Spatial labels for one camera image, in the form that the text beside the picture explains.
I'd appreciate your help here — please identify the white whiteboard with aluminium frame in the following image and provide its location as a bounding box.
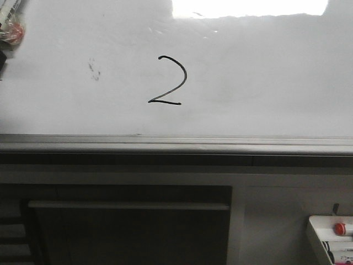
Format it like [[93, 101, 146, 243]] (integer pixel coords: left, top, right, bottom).
[[1, 1, 352, 155]]

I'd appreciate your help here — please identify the white plastic marker tray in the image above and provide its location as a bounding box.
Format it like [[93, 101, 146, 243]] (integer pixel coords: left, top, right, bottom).
[[307, 215, 352, 264]]

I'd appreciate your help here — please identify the black-capped white marker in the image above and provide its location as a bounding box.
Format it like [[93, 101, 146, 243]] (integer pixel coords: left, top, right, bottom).
[[322, 241, 353, 252], [328, 251, 353, 264]]

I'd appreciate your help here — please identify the red-capped white marker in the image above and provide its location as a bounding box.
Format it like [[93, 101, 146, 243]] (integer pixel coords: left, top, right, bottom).
[[334, 222, 353, 236]]

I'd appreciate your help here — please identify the white black-tipped whiteboard marker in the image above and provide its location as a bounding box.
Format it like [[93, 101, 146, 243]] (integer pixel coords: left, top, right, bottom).
[[1, 0, 25, 45]]

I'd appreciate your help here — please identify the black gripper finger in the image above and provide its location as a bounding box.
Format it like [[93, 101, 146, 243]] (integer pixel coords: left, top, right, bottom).
[[0, 50, 7, 78]]

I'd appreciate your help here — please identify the black-capped white marker upper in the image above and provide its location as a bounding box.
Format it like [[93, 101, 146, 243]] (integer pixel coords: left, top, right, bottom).
[[322, 241, 353, 252]]

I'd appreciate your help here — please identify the black-capped white marker middle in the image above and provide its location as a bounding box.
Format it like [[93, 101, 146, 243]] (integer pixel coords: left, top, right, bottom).
[[328, 251, 353, 264]]

